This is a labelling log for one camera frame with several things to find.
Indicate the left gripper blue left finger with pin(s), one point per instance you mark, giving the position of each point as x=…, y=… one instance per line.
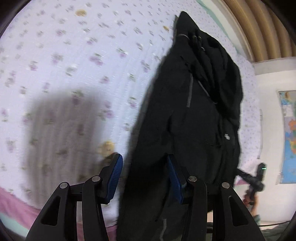
x=110, y=177

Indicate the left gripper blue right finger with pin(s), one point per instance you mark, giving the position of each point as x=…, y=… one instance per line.
x=177, y=179

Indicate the black jacket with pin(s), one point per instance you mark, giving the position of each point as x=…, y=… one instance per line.
x=193, y=113

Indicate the grey-green right sleeve forearm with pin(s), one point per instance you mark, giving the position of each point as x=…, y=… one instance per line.
x=257, y=219

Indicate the person's right hand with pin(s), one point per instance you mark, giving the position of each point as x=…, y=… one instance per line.
x=251, y=204

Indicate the floral white bed quilt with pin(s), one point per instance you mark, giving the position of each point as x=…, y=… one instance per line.
x=74, y=75

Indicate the wooden slatted headboard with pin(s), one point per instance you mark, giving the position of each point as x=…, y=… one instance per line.
x=267, y=36

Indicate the green bed sheet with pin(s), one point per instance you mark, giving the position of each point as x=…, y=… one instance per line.
x=220, y=13

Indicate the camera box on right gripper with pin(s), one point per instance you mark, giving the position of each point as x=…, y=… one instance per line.
x=260, y=172

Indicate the colourful wall map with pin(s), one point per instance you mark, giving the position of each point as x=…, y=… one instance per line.
x=287, y=103

